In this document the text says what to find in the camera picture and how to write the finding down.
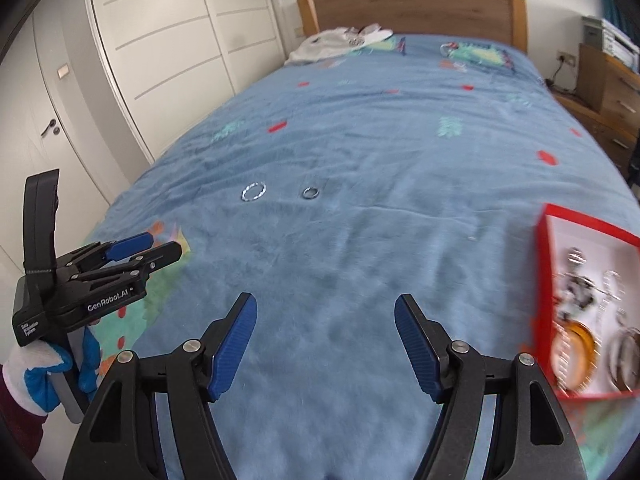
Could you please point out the blue patterned bedspread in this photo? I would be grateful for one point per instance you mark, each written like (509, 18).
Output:
(327, 190)

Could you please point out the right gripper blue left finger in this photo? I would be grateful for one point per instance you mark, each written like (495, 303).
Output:
(119, 437)

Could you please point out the dark tortoiseshell bangle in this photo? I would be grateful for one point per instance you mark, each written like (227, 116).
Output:
(623, 360)

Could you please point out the wooden headboard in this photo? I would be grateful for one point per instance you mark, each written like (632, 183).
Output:
(504, 21)

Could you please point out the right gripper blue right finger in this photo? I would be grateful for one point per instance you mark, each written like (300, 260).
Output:
(531, 437)

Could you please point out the amber resin bangle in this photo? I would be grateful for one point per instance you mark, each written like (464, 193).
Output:
(574, 356)

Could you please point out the silver wrist watch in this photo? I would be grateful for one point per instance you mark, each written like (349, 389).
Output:
(574, 294)

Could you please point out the white clothing on bed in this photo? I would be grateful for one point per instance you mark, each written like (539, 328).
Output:
(336, 42)

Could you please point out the wooden drawer cabinet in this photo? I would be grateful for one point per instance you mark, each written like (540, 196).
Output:
(609, 87)

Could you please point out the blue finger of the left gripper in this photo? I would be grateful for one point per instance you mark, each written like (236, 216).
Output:
(95, 255)
(151, 260)

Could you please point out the white wardrobe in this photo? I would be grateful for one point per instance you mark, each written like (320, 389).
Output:
(175, 61)

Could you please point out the white door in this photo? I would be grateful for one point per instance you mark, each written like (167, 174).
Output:
(36, 136)

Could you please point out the white printer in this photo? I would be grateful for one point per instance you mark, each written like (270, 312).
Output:
(606, 37)

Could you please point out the red jewelry box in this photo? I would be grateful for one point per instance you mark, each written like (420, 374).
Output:
(612, 255)

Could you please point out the wall power socket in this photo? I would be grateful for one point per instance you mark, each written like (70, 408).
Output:
(567, 58)

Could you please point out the left hand blue white glove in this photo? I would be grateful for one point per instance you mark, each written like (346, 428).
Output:
(26, 385)

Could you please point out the low wooden nightstand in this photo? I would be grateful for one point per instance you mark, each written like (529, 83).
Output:
(615, 138)

